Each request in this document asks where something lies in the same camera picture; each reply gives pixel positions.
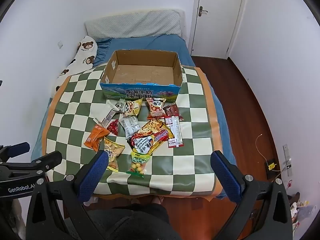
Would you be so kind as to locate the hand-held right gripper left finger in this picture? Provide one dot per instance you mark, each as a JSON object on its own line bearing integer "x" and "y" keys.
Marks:
{"x": 93, "y": 175}

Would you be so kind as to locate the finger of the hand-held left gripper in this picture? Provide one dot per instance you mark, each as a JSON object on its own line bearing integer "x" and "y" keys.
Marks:
{"x": 50, "y": 159}
{"x": 17, "y": 148}

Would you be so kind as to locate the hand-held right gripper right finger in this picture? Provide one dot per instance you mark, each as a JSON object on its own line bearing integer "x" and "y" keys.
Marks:
{"x": 225, "y": 177}

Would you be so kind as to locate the yellow biscuit packet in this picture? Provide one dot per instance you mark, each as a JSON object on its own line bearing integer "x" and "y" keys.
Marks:
{"x": 113, "y": 152}

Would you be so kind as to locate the orange snack packet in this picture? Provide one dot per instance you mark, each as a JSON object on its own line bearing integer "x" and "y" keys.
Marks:
{"x": 96, "y": 137}

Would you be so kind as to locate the green candy ball packet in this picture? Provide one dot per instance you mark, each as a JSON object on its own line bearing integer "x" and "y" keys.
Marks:
{"x": 138, "y": 165}

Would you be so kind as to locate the silver grey snack packet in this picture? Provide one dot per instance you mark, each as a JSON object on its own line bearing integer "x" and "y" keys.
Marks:
{"x": 130, "y": 127}

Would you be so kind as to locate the long white snack packet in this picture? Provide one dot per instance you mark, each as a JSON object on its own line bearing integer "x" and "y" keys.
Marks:
{"x": 110, "y": 116}

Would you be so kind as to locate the red white long packet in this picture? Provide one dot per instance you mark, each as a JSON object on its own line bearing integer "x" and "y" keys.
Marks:
{"x": 175, "y": 132}

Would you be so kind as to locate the large instant noodle packet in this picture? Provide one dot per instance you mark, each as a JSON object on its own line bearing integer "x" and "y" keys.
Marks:
{"x": 150, "y": 137}

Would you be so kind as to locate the red panda snack packet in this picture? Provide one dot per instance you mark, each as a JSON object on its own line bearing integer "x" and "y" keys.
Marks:
{"x": 155, "y": 108}

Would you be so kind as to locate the cardboard box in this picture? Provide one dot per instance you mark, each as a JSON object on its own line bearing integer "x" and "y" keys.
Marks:
{"x": 142, "y": 75}

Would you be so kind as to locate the black floor box yellow tag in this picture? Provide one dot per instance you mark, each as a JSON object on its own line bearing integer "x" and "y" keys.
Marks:
{"x": 272, "y": 167}

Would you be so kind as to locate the small red triangular packet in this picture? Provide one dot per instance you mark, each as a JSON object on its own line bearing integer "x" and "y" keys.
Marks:
{"x": 113, "y": 127}

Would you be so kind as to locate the person's dark pants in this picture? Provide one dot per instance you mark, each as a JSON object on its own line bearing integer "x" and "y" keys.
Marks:
{"x": 130, "y": 222}

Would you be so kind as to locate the white power strip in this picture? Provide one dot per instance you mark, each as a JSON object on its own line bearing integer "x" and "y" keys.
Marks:
{"x": 287, "y": 160}

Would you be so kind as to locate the green white checkered mat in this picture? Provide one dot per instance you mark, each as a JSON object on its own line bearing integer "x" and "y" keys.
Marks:
{"x": 190, "y": 120}

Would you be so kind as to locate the yellow panda snack packet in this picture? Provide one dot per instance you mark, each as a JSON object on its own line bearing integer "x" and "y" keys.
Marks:
{"x": 132, "y": 107}

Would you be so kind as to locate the dark red snack packet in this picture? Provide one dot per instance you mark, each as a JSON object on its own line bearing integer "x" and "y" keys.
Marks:
{"x": 172, "y": 110}

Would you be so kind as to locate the white bear print pillow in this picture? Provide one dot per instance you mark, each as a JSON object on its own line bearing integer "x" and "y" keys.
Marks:
{"x": 83, "y": 52}

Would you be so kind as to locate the blue bed sheet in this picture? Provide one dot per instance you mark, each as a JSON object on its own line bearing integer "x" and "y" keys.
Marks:
{"x": 150, "y": 42}

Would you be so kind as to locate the white door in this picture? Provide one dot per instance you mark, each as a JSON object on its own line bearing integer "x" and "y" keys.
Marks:
{"x": 217, "y": 22}

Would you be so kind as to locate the grey textured pillow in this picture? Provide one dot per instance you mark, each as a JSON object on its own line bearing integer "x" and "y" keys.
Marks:
{"x": 135, "y": 23}

